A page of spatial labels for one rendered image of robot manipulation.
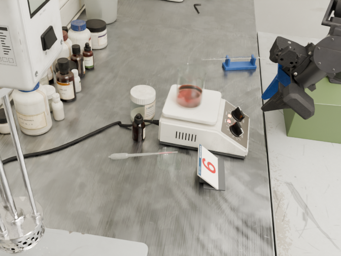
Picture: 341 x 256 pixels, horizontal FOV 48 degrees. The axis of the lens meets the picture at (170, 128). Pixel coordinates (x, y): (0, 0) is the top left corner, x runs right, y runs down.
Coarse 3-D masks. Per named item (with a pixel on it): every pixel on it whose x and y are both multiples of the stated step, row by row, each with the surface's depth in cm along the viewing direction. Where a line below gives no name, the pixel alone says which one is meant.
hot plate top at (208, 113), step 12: (168, 96) 86; (204, 96) 87; (216, 96) 87; (168, 108) 83; (180, 108) 83; (204, 108) 84; (216, 108) 84; (192, 120) 81; (204, 120) 80; (216, 120) 81
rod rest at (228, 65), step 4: (228, 56) 113; (228, 60) 112; (252, 60) 115; (224, 64) 115; (228, 64) 113; (232, 64) 115; (236, 64) 115; (240, 64) 115; (244, 64) 115; (248, 64) 116; (252, 64) 115; (224, 68) 114; (228, 68) 113; (232, 68) 114; (236, 68) 114; (240, 68) 114; (244, 68) 114; (248, 68) 115; (252, 68) 115
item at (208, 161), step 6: (204, 150) 82; (204, 156) 80; (210, 156) 82; (204, 162) 79; (210, 162) 80; (204, 168) 78; (210, 168) 79; (204, 174) 76; (210, 174) 78; (210, 180) 76
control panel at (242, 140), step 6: (228, 108) 89; (234, 108) 90; (228, 114) 87; (222, 120) 84; (234, 120) 87; (246, 120) 90; (222, 126) 83; (228, 126) 84; (246, 126) 88; (222, 132) 81; (228, 132) 83; (246, 132) 87; (234, 138) 83; (240, 138) 84; (246, 138) 85; (240, 144) 82; (246, 144) 84
